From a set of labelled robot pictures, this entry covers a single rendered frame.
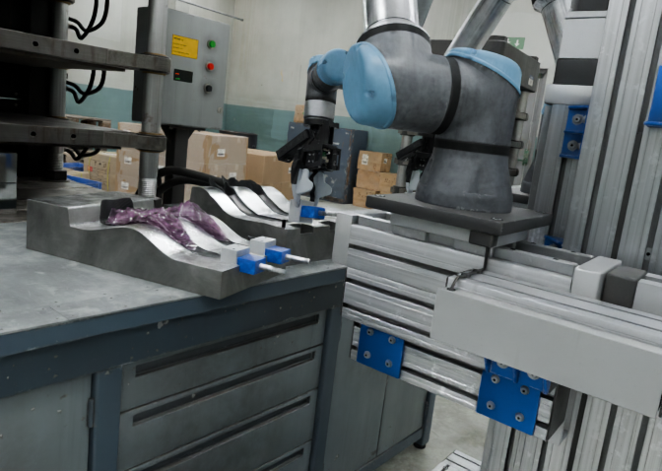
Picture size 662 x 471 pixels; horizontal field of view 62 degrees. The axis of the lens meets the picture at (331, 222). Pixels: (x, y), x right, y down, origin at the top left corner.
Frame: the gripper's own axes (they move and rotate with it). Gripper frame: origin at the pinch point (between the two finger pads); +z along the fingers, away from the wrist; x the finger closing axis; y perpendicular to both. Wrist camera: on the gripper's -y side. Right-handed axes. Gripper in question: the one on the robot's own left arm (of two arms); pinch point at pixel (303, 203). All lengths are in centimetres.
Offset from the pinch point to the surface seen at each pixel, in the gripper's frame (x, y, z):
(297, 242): -1.9, 1.1, 9.6
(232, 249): -28.7, 8.9, 11.7
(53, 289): -54, -8, 21
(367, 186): 564, -388, -71
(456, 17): 577, -275, -310
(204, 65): 25, -79, -51
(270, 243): -16.0, 6.1, 10.1
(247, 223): -6.4, -12.2, 6.0
